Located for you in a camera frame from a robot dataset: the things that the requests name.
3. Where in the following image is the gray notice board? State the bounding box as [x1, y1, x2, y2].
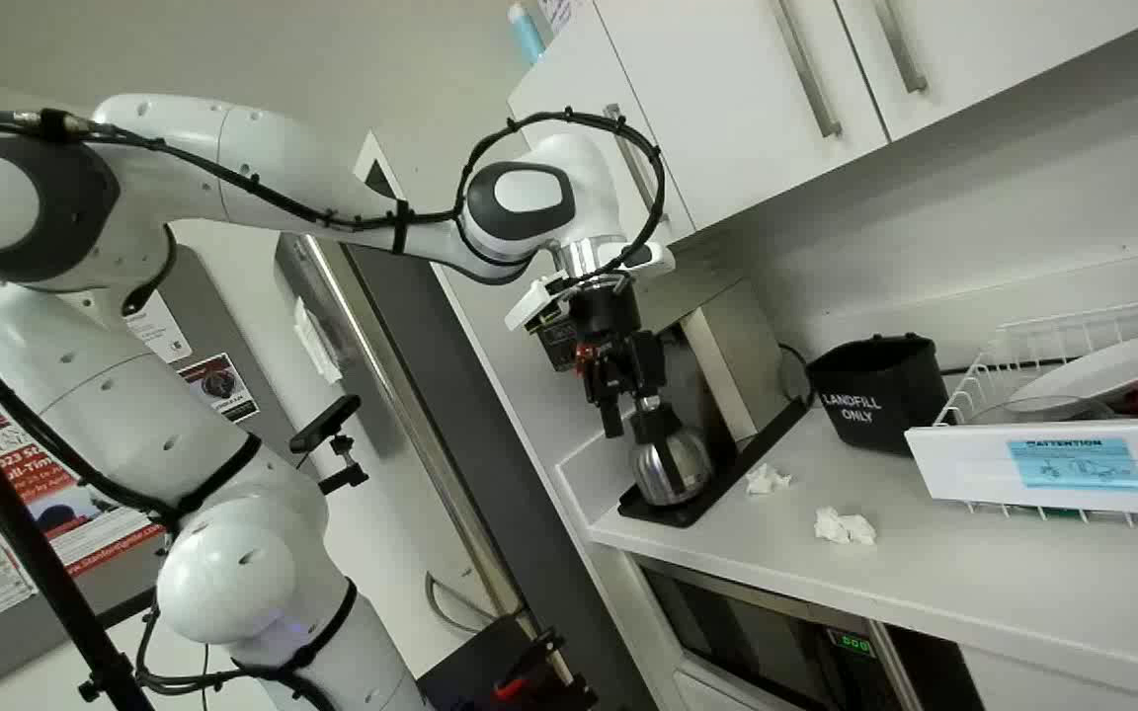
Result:
[0, 241, 270, 704]

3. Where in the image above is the white upper cabinet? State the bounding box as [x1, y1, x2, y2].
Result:
[507, 0, 1138, 251]

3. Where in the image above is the white plate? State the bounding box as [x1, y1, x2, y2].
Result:
[1005, 320, 1138, 417]

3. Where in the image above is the poster with dark photo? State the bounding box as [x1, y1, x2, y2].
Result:
[170, 342, 265, 426]

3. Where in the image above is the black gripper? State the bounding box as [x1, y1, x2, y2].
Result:
[533, 275, 673, 441]

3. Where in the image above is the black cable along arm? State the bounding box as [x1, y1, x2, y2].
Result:
[0, 105, 668, 275]

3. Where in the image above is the white wire dish rack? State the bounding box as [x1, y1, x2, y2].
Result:
[900, 292, 1138, 538]

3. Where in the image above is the white door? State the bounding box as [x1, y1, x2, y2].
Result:
[167, 125, 539, 695]

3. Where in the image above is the blue label sticker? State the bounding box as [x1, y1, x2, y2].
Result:
[1005, 433, 1138, 497]

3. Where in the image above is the black red floor device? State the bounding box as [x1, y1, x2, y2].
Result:
[414, 613, 597, 711]

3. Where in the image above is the black tripod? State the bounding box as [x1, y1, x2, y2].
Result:
[0, 306, 159, 711]

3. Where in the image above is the black silver coffee maker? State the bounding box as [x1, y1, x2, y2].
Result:
[533, 270, 819, 534]

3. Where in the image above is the small white paper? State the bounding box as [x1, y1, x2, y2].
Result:
[739, 456, 798, 500]

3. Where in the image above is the black door handle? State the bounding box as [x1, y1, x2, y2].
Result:
[285, 385, 374, 500]

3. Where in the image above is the black built-in microwave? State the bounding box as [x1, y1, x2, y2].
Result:
[634, 555, 987, 711]

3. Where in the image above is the light blue box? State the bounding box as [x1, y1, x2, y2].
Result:
[501, 0, 578, 65]

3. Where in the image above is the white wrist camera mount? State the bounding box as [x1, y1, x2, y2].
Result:
[501, 241, 681, 334]

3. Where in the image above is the steel coffee carafe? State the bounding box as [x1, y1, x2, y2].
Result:
[627, 389, 719, 513]

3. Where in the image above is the silver cabinet handle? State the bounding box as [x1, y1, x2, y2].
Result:
[772, 0, 850, 142]
[869, 0, 931, 98]

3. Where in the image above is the white poster with figure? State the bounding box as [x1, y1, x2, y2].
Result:
[130, 287, 199, 367]

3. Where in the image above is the red white photo poster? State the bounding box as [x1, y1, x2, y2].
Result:
[0, 400, 173, 579]

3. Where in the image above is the dark gray tall panel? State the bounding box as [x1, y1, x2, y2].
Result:
[339, 241, 659, 711]

